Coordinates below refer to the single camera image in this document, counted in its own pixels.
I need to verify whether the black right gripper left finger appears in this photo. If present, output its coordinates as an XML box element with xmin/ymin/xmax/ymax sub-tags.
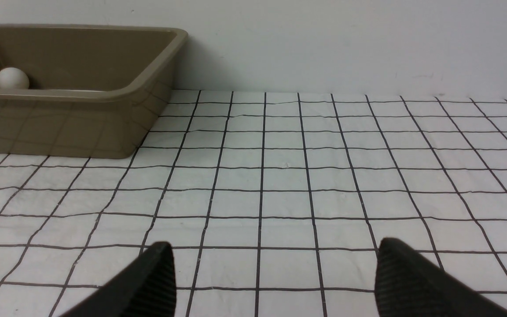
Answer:
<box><xmin>63</xmin><ymin>241</ymin><xmax>177</xmax><ymax>317</ymax></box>

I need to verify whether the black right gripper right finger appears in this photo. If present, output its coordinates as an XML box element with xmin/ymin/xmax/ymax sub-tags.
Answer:
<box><xmin>374</xmin><ymin>237</ymin><xmax>507</xmax><ymax>317</ymax></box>

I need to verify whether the white checkered tablecloth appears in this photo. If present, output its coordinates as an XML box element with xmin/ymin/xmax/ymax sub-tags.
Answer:
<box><xmin>0</xmin><ymin>91</ymin><xmax>507</xmax><ymax>317</ymax></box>

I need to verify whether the olive plastic bin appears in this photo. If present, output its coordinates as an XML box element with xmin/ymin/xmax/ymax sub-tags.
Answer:
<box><xmin>0</xmin><ymin>24</ymin><xmax>188</xmax><ymax>159</ymax></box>

